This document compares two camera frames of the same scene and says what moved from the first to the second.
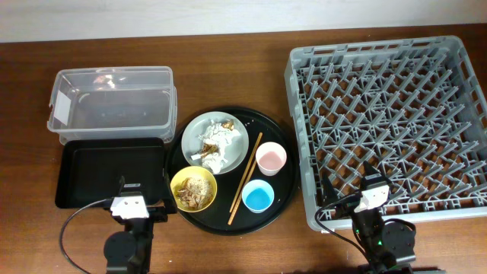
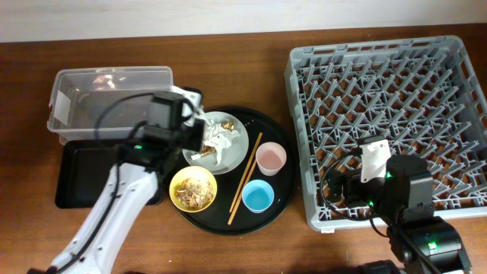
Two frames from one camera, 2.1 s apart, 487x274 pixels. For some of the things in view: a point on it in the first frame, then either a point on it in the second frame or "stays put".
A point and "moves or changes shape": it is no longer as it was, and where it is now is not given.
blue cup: [257, 195] stays put
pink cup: [271, 157] stays put
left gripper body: [157, 214] to [192, 138]
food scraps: [195, 193] stays put
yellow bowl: [194, 189] stays put
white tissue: [217, 135] moves or changes shape
